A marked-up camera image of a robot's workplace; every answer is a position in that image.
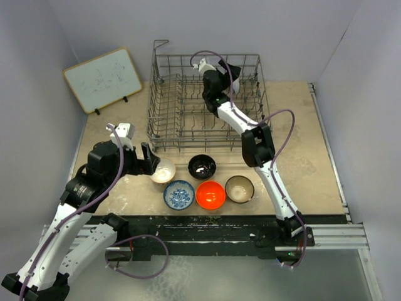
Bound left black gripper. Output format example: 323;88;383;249
105;141;159;186

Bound white ceramic bowl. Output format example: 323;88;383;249
231;75;240;94

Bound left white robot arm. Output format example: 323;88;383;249
1;140;160;300

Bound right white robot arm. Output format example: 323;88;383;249
194;58;308;247

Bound beige white bowl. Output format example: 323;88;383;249
150;158;176;184

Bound blue white patterned bowl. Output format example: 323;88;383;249
163;180;195;211

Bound black glossy bowl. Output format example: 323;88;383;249
188;154;217;181

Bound orange bowl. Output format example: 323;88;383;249
195;181;226;210

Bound brown rimmed cream bowl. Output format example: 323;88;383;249
225;175;255;204

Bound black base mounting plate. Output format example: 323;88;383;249
84;214;314;260

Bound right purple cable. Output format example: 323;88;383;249
190;50;308;270

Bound purple cable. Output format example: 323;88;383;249
190;50;308;270
17;124;170;300

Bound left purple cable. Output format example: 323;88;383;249
17;124;170;300

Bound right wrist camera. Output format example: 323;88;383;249
192;58;216;75

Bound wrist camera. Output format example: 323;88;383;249
106;123;135;151
192;58;216;75

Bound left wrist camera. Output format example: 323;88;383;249
106;123;135;151

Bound grey wire dish rack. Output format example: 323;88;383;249
147;40;270;151

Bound small whiteboard with wood frame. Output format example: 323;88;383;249
63;48;143;114

